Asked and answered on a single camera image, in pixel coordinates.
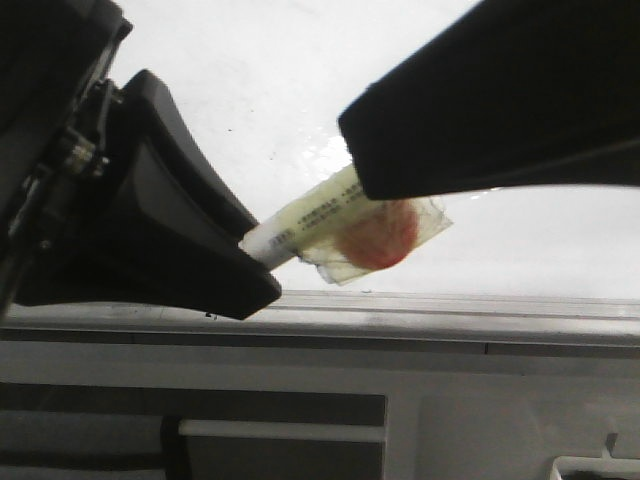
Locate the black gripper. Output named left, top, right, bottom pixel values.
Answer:
left=1, top=1, right=132, bottom=311

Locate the aluminium whiteboard frame rail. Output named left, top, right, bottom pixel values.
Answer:
left=1, top=290, right=639, bottom=359

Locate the white bin corner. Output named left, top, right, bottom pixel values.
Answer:
left=549, top=456, right=639, bottom=480

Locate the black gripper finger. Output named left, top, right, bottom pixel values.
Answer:
left=338, top=1, right=639, bottom=199
left=14, top=70, right=281, bottom=319

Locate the white whiteboard marker with tape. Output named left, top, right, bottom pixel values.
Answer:
left=239, top=165, right=452, bottom=285

